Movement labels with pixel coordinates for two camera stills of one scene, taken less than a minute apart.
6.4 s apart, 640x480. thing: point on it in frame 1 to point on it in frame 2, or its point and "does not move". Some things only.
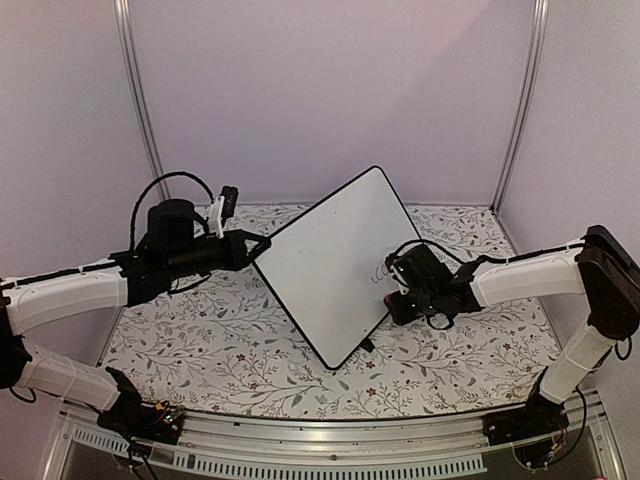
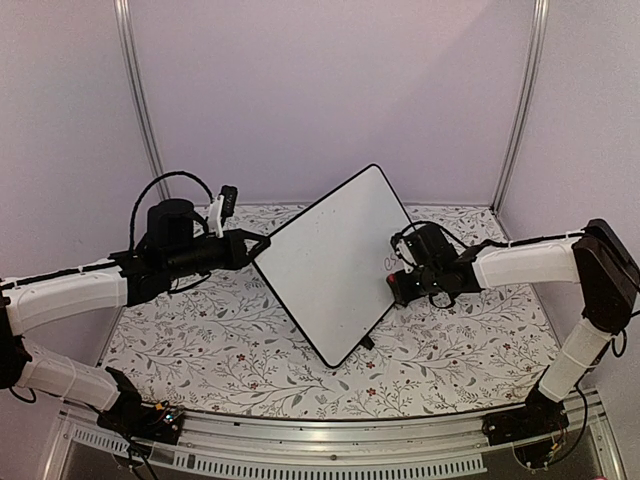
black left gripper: (238, 258) does not move
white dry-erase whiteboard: (332, 269) does not move
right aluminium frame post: (540, 29) does not move
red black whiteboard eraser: (387, 300) to (393, 283)
